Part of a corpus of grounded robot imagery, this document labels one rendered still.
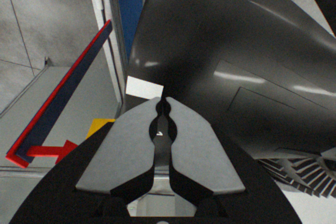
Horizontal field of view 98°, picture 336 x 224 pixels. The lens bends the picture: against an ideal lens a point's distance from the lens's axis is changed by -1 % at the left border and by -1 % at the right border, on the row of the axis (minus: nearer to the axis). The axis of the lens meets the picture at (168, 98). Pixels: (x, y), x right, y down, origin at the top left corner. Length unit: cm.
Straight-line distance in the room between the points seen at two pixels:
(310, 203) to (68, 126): 116
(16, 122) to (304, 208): 145
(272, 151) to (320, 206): 39
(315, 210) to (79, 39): 163
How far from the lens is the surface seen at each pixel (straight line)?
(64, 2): 147
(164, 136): 17
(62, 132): 115
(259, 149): 21
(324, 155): 28
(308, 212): 58
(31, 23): 169
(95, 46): 32
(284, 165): 37
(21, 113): 141
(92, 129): 46
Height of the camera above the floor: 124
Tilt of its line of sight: 44 degrees down
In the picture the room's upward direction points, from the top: 179 degrees clockwise
